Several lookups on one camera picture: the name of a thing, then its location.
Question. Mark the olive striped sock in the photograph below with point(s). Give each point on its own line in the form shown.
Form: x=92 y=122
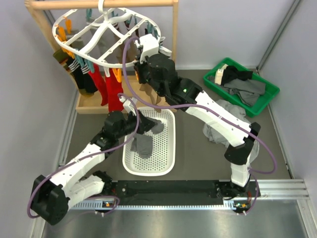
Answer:
x=62 y=58

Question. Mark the red sock left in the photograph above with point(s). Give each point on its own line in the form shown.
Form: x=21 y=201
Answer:
x=100 y=84

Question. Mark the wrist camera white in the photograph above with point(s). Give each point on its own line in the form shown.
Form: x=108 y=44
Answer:
x=149 y=45
x=129 y=104

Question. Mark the green plastic bin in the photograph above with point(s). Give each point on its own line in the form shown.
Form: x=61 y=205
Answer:
x=270 y=89

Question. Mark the red sock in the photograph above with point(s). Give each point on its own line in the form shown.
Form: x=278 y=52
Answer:
x=100 y=84
x=113 y=89

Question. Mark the wooden drying rack frame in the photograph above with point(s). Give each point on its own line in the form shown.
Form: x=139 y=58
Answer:
x=40 y=10

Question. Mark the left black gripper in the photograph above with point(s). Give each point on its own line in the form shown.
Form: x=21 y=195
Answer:
x=144 y=124

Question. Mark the grey cloth on table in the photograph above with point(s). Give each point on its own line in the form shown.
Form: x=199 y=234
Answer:
x=217 y=138

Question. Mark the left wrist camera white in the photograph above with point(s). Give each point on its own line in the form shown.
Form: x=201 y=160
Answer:
x=129 y=104

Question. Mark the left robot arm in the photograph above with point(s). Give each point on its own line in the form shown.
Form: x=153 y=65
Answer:
x=54 y=195

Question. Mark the tan ribbed sock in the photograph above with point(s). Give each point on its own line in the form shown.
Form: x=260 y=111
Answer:
x=154 y=97

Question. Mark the red sock right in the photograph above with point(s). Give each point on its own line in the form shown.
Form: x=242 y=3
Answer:
x=113 y=89

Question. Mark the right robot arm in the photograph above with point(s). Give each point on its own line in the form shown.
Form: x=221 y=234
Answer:
x=159 y=73

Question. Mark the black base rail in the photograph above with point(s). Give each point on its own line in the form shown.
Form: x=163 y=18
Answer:
x=176 y=192

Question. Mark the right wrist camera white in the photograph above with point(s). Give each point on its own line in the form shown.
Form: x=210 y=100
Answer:
x=149 y=45

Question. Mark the white perforated plastic basket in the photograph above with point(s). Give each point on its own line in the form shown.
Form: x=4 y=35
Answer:
x=162 y=159

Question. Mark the clothes pile in bin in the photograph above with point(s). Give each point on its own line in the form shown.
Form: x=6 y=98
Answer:
x=238 y=82

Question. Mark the black white striped sock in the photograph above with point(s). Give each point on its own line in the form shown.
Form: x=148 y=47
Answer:
x=88 y=81

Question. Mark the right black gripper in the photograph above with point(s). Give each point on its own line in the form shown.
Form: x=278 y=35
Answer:
x=139 y=67

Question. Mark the grey striped sock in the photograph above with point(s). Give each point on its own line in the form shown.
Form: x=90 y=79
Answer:
x=84 y=52

